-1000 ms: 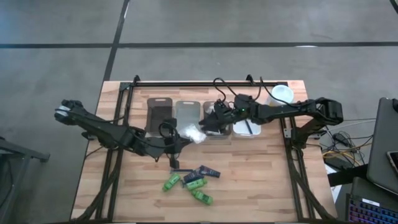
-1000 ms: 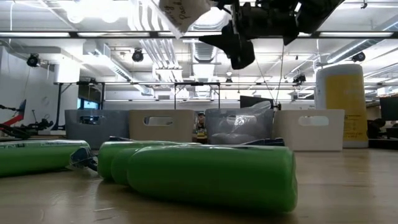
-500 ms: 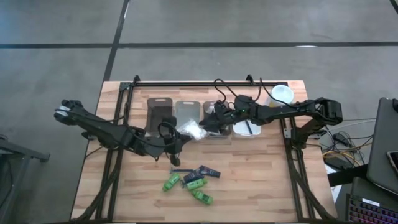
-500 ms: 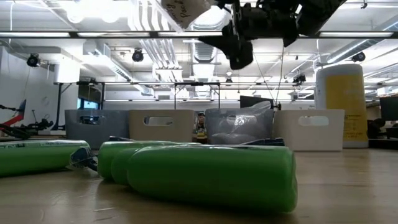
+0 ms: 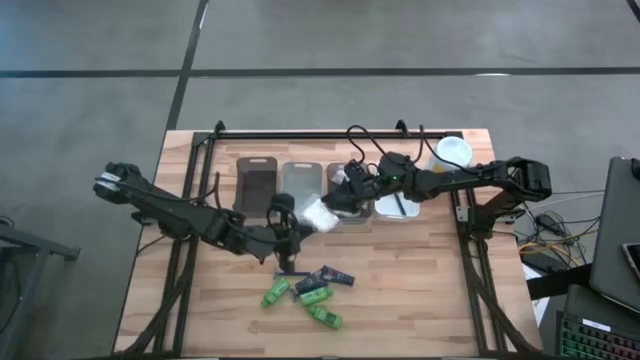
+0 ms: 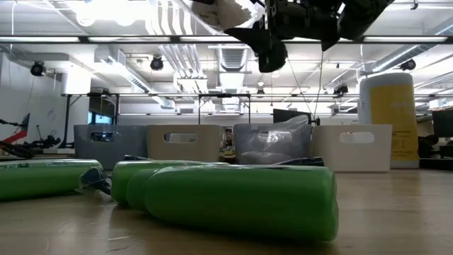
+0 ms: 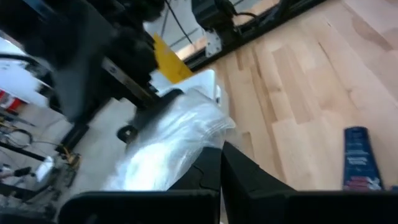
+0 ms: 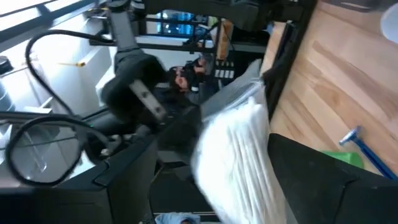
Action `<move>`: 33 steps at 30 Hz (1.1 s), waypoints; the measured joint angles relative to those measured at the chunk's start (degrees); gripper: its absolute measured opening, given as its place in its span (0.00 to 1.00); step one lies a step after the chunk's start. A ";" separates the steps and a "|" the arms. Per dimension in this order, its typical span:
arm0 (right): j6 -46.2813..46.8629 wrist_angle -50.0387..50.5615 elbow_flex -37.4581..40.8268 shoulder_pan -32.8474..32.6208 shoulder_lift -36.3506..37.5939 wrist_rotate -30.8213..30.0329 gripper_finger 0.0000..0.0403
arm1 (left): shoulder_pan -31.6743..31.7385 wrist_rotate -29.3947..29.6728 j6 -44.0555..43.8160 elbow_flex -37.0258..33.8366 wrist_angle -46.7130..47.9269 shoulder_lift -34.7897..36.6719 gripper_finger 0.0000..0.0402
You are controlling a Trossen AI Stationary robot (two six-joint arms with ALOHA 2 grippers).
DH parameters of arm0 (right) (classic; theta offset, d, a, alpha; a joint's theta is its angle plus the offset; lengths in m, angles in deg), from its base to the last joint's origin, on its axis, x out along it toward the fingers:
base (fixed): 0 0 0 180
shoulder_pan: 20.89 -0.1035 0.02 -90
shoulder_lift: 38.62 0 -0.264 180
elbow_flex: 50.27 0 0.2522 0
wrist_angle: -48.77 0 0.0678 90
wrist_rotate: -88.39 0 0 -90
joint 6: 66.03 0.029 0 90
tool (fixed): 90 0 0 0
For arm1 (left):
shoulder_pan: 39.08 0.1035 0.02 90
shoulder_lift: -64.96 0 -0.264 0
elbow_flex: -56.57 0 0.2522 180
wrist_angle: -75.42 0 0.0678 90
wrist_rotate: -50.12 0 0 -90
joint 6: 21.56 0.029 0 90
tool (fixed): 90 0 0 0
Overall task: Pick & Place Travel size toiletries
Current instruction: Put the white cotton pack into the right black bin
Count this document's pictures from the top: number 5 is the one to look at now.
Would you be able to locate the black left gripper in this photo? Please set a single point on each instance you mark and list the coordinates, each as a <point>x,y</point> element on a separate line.
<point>285,235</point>

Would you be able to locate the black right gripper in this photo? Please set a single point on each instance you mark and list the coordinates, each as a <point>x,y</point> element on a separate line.
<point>362,187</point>

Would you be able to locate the clear bag of white cotton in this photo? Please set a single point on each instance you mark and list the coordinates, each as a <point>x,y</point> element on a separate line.
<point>319,217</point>
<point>341,176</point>

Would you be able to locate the dark tube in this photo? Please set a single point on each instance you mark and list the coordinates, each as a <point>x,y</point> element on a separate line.
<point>310,284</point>
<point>337,275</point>

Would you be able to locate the black disposable razor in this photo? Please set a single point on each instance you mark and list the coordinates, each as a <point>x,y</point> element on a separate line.
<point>400,205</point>

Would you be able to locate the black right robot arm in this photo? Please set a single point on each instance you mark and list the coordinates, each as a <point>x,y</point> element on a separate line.
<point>475,175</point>

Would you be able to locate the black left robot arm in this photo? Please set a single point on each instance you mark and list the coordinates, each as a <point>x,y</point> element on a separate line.
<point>165,210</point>

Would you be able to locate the taupe plastic bin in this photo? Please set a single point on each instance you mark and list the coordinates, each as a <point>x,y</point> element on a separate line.
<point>334,167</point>

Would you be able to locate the light grey plastic bin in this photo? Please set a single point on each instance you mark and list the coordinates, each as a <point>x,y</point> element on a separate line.
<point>302,180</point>

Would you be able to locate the white plastic bin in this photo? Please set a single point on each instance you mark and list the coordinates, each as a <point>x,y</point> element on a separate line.
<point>390,210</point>

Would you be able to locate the dark plastic bin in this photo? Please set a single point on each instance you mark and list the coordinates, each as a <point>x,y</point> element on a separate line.
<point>255,187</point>

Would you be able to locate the white canister with yellow label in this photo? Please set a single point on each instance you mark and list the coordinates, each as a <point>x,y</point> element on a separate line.
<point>454,150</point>

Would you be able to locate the black power brick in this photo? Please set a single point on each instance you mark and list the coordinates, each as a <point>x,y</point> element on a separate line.
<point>549,223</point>

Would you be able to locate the black flat bar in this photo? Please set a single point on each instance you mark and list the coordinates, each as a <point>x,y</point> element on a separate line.
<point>555,282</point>

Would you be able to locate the black metal side stand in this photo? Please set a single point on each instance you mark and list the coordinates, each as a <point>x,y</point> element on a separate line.
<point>35,245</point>

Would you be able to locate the grey laptop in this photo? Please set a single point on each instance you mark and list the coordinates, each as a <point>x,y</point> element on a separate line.
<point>615,225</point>

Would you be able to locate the backlit keyboard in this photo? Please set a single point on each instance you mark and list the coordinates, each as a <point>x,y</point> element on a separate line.
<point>590,345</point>

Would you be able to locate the smartphone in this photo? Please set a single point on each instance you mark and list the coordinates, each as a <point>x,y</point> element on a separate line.
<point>634,262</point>

